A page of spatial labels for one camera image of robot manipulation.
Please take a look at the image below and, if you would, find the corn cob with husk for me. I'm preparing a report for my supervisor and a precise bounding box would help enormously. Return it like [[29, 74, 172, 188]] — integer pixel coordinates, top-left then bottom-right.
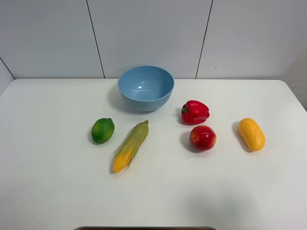
[[111, 120, 149, 173]]

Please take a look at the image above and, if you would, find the yellow mango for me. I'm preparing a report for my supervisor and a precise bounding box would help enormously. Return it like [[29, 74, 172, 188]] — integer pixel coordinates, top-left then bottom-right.
[[238, 118, 265, 151]]

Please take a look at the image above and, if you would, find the red bell pepper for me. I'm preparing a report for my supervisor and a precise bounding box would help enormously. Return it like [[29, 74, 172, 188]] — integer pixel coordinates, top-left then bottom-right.
[[181, 100, 210, 125]]

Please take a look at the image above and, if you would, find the green lime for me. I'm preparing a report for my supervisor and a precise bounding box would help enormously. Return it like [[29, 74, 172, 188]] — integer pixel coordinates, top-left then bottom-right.
[[91, 118, 115, 144]]

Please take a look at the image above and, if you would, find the red peach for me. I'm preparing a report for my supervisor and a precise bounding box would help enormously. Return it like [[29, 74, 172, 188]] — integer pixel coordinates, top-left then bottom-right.
[[189, 126, 216, 151]]

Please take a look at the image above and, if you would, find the blue plastic bowl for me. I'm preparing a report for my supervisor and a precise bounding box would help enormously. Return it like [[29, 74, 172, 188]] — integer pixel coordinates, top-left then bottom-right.
[[118, 66, 175, 112]]

